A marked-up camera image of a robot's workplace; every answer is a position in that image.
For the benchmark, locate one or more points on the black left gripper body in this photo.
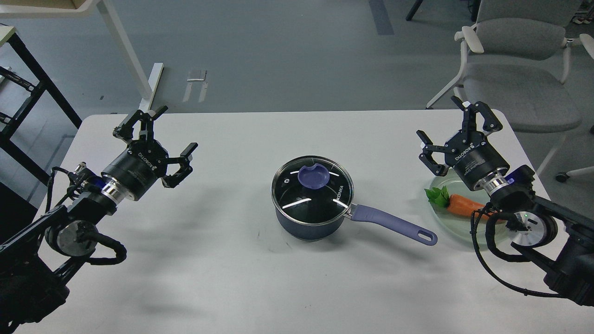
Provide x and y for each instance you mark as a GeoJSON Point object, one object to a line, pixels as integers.
{"type": "Point", "coordinates": [137, 168]}

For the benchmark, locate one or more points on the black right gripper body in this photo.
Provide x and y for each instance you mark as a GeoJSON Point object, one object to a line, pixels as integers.
{"type": "Point", "coordinates": [472, 157]}

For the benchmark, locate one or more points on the glass lid with blue knob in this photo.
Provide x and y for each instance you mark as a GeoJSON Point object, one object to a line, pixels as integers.
{"type": "Point", "coordinates": [312, 190]}

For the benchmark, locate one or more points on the blue saucepan with handle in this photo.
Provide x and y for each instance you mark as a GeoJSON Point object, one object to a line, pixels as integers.
{"type": "Point", "coordinates": [360, 213]}

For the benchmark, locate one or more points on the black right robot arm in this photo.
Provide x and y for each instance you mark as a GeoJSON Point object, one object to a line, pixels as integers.
{"type": "Point", "coordinates": [520, 226]}

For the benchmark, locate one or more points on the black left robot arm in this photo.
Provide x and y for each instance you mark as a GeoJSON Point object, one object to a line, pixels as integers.
{"type": "Point", "coordinates": [38, 260]}

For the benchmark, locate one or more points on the toy orange carrot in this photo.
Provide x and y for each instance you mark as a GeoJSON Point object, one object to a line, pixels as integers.
{"type": "Point", "coordinates": [445, 203]}

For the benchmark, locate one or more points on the grey office chair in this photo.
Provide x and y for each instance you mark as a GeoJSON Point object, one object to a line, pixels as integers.
{"type": "Point", "coordinates": [516, 58]}

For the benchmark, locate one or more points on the clear glass plate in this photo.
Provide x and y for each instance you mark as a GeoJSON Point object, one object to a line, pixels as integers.
{"type": "Point", "coordinates": [457, 225]}

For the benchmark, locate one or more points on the black metal rack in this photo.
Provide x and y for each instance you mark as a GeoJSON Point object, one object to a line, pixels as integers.
{"type": "Point", "coordinates": [36, 91]}

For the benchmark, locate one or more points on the white desk frame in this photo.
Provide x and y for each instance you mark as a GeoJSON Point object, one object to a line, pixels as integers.
{"type": "Point", "coordinates": [146, 85]}

